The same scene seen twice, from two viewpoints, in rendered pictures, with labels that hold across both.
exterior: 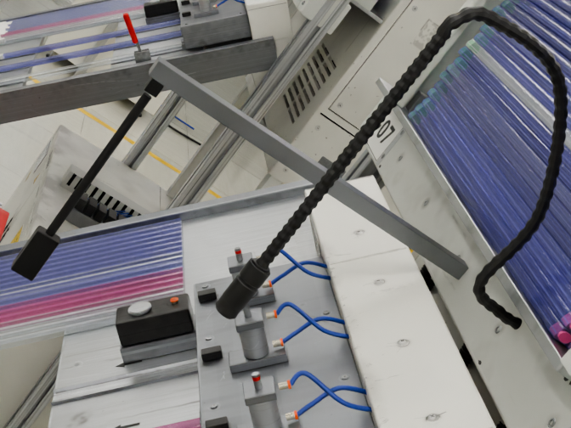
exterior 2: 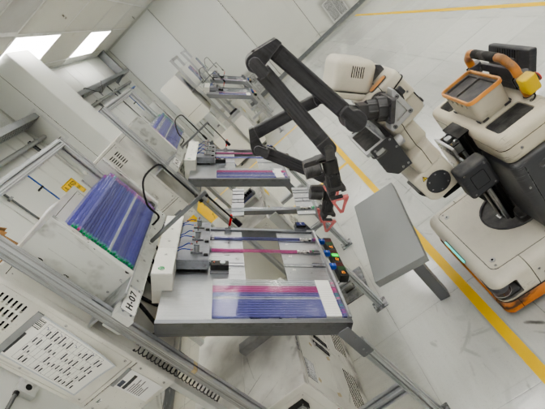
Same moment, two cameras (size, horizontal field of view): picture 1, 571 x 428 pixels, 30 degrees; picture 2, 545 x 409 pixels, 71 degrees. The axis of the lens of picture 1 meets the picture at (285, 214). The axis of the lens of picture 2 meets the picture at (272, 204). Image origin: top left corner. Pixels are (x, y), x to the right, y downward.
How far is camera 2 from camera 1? 237 cm
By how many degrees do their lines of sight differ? 130
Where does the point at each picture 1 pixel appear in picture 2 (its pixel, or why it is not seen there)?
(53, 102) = not seen: outside the picture
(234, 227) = (194, 311)
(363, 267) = (170, 245)
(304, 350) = (188, 238)
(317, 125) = not seen: outside the picture
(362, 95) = not seen: outside the picture
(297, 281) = (184, 254)
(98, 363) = (234, 271)
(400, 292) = (166, 237)
